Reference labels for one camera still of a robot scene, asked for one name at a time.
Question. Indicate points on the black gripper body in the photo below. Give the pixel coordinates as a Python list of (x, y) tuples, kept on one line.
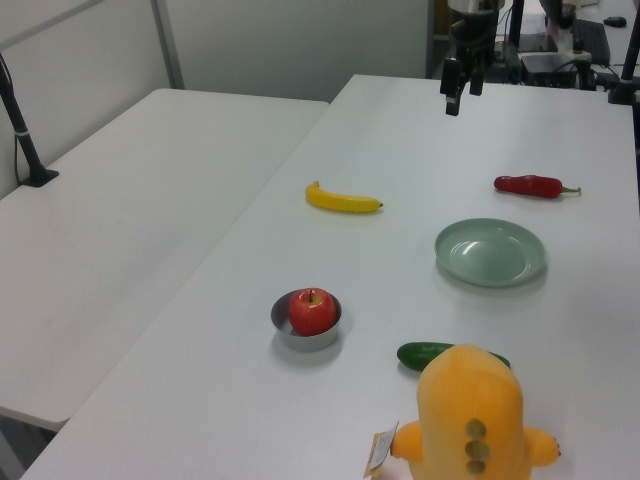
[(472, 35)]

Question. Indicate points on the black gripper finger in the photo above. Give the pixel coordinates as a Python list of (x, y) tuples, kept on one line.
[(450, 85), (476, 82)]

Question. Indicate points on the yellow banana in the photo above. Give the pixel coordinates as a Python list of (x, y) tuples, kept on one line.
[(345, 200)]

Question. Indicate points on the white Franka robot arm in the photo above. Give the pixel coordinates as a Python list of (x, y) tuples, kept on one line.
[(475, 4)]

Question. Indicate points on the green plastic plate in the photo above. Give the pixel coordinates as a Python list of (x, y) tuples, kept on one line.
[(490, 252)]

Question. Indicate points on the black slim stand pole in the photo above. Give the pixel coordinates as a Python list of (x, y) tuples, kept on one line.
[(516, 35)]

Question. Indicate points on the black electronics box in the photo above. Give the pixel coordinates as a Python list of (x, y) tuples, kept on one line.
[(547, 67)]

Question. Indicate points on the black short stand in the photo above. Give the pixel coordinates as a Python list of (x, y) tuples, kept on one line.
[(581, 60)]

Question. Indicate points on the red chili pepper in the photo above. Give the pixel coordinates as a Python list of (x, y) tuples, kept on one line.
[(530, 186)]

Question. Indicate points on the black keyboard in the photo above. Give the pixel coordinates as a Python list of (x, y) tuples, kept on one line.
[(595, 40)]

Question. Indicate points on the black computer mouse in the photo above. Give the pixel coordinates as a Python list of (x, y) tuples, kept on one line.
[(615, 21)]

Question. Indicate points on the black stand pole with clamp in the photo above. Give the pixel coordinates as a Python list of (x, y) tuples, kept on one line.
[(627, 65)]

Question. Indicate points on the red apple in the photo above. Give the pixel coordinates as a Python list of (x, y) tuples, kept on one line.
[(312, 312)]

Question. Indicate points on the green cucumber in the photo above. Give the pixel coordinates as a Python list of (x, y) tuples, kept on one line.
[(417, 354)]

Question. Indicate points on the small steel bowl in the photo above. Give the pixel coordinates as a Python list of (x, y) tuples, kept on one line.
[(305, 342)]

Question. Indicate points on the yellow plush toy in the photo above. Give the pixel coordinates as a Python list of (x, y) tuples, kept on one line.
[(470, 400)]

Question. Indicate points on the white side table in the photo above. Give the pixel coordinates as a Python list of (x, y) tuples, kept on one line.
[(125, 225)]

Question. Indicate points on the paper tag on plush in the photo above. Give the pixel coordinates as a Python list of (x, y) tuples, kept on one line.
[(379, 450)]

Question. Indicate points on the grey partition post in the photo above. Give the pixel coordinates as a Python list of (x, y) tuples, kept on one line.
[(167, 45)]

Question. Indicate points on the black camera pole with base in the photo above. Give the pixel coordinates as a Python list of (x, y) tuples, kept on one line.
[(25, 145)]

